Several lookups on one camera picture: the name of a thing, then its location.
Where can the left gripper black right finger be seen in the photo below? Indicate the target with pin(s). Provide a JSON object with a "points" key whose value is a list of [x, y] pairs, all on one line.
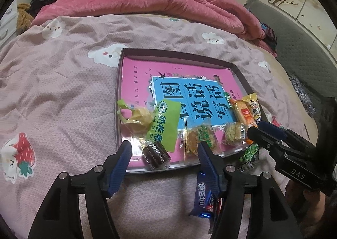
{"points": [[270, 216]]}

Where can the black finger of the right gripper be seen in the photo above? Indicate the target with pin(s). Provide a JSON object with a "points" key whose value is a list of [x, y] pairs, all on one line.
{"points": [[284, 132], [266, 141]]}

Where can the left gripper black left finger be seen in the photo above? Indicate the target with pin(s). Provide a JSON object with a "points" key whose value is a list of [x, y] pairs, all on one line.
{"points": [[59, 214]]}

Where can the orange rice cracker snack pack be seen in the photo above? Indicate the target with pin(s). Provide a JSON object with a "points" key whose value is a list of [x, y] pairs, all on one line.
{"points": [[243, 113]]}

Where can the yellow cartoon snack packet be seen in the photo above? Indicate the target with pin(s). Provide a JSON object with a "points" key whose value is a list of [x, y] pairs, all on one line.
{"points": [[252, 103]]}

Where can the blue oreo snack packet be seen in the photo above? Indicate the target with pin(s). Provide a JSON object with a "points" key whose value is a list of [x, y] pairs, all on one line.
{"points": [[206, 205]]}

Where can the green milk candy packet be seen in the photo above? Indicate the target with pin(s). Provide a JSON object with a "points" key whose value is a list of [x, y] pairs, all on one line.
{"points": [[164, 127]]}

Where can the person's right hand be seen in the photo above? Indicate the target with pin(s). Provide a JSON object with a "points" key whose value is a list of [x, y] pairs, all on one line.
{"points": [[319, 220]]}

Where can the green black snack bag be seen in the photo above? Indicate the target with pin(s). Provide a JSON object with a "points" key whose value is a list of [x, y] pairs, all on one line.
{"points": [[250, 157]]}

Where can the patterned grey pillow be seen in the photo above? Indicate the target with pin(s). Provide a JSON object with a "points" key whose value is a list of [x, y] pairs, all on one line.
{"points": [[303, 96]]}

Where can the clear wrapped yellow biscuit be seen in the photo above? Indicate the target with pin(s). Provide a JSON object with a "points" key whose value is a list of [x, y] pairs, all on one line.
{"points": [[234, 134]]}

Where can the clear wrapped brown green biscuit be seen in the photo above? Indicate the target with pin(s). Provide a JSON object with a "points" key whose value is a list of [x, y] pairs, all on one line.
{"points": [[201, 140]]}

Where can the grey padded headboard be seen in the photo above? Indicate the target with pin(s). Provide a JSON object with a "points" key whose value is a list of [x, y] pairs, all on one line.
{"points": [[298, 53]]}

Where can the plaid clothes by headboard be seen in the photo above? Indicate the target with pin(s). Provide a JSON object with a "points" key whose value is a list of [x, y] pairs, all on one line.
{"points": [[270, 37]]}

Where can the pink and blue children's book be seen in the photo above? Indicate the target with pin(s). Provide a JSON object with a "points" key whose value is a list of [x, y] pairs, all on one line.
{"points": [[200, 87]]}

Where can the dark chocolate cake packet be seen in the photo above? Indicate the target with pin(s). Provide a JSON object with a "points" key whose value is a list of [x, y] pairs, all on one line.
{"points": [[156, 156]]}

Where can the dark shallow tray box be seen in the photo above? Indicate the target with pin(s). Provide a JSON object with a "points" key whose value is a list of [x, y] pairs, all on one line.
{"points": [[137, 165]]}

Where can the yellow green wrapped pastry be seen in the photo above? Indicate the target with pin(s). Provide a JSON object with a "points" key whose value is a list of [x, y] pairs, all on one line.
{"points": [[136, 119]]}

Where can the mauve cartoon bed sheet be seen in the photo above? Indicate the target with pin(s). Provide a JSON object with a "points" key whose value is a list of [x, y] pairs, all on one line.
{"points": [[58, 99]]}

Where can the pink quilted comforter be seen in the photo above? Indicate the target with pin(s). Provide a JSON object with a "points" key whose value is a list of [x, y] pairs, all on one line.
{"points": [[227, 15]]}

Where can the white drawer cabinet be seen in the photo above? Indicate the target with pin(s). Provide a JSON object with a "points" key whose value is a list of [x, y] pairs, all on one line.
{"points": [[8, 30]]}

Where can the brown knitted blanket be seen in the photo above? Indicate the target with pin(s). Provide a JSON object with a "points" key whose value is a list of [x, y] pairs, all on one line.
{"points": [[24, 19]]}

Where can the tree wall painting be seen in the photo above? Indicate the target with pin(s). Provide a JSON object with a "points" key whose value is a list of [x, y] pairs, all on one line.
{"points": [[312, 15]]}

